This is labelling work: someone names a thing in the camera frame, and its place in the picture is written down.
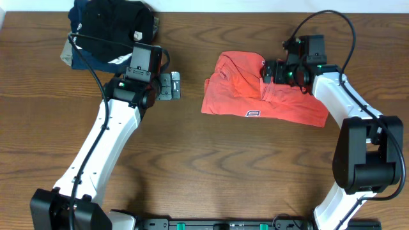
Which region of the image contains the red printed t-shirt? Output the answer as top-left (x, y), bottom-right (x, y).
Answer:
top-left (201, 51), bottom-right (328, 127)

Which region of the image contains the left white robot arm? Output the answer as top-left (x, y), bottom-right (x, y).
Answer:
top-left (30, 72), bottom-right (181, 229)

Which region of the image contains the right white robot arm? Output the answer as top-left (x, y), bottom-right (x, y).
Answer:
top-left (261, 61), bottom-right (406, 229)

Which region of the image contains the black folded shirt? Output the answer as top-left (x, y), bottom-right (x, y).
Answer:
top-left (75, 0), bottom-right (154, 63)

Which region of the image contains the navy folded shirt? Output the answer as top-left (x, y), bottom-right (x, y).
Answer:
top-left (60, 0), bottom-right (132, 73)

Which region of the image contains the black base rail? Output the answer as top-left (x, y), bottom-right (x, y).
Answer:
top-left (137, 218), bottom-right (383, 230)

